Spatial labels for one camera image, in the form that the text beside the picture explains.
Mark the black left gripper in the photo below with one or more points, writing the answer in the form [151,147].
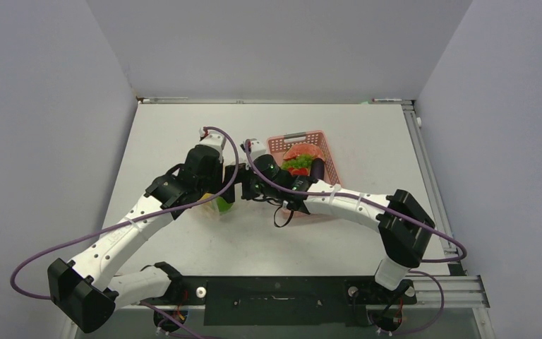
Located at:
[218,168]

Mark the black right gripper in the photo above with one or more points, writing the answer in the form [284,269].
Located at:
[243,177]

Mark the green lime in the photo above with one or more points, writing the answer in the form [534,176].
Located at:
[223,206]

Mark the clear zip top bag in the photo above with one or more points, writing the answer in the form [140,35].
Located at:
[209,210]

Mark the yellow bell pepper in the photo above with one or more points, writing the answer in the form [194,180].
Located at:
[207,198]

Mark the green grape bunch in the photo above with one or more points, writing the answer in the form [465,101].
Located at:
[299,162]

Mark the dark purple eggplant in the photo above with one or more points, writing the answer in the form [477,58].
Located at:
[317,168]

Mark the pink plastic basket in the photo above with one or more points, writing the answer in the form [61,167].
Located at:
[279,145]

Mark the red strawberry cluster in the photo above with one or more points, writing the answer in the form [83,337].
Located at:
[299,171]

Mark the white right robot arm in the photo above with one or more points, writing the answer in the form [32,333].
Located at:
[404,226]

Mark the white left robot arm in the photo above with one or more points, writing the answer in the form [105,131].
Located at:
[88,288]

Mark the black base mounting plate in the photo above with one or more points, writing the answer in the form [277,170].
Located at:
[284,300]

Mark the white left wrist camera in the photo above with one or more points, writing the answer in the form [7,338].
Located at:
[213,139]

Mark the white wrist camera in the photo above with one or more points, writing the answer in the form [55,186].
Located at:
[213,139]
[254,148]

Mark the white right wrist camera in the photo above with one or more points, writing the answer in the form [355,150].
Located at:
[254,148]

